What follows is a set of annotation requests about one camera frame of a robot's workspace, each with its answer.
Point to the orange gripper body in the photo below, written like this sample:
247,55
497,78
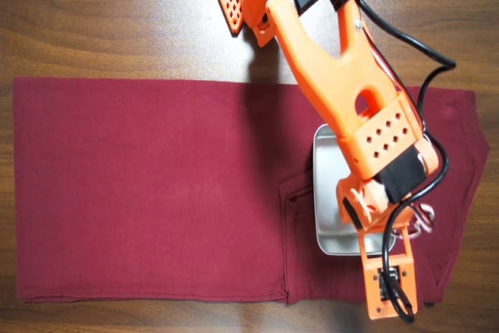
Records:
352,212

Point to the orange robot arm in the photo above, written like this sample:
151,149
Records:
331,75

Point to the silver metal tray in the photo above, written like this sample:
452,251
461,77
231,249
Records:
325,177

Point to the maroon cloth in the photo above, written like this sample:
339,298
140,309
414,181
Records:
156,192

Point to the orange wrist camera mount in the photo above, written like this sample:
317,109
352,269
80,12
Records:
373,303

